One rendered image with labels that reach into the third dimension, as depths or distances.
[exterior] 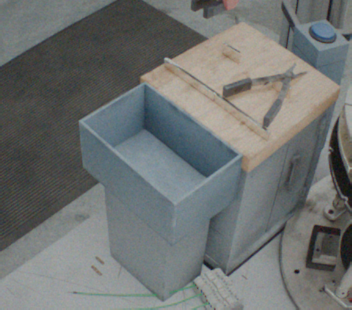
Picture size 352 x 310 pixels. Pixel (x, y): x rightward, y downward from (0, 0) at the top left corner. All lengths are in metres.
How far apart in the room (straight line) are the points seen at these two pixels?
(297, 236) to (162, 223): 0.33
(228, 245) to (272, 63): 0.26
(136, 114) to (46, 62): 1.71
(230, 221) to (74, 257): 0.27
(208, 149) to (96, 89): 1.63
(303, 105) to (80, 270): 0.42
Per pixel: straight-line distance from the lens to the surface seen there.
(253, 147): 0.76
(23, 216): 2.03
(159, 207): 0.73
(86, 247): 1.01
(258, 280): 0.99
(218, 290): 0.92
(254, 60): 0.88
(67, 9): 2.86
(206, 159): 0.81
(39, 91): 2.42
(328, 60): 1.01
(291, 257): 0.99
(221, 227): 0.89
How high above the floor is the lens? 1.62
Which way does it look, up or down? 46 degrees down
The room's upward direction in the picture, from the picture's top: 3 degrees clockwise
